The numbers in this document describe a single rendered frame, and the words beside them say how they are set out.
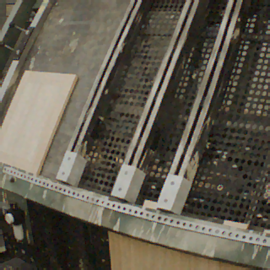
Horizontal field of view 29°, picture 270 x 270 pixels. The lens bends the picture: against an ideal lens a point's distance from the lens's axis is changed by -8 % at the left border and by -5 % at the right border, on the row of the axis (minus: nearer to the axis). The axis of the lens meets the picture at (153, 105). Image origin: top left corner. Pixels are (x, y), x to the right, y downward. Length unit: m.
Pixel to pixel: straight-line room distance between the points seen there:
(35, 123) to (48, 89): 0.18
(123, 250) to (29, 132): 0.68
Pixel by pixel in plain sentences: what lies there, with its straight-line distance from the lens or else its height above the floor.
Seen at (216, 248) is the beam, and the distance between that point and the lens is 1.72.
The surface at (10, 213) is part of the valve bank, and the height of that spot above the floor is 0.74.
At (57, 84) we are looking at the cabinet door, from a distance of 2.47.
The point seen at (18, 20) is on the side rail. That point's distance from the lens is 3.04.
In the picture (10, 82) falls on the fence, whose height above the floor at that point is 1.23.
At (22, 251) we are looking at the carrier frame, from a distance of 2.98.
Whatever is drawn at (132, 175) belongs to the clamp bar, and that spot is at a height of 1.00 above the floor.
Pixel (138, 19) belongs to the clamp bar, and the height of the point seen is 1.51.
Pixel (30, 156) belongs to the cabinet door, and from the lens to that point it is 2.39.
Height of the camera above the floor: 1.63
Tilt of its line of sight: 12 degrees down
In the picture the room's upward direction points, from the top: 1 degrees counter-clockwise
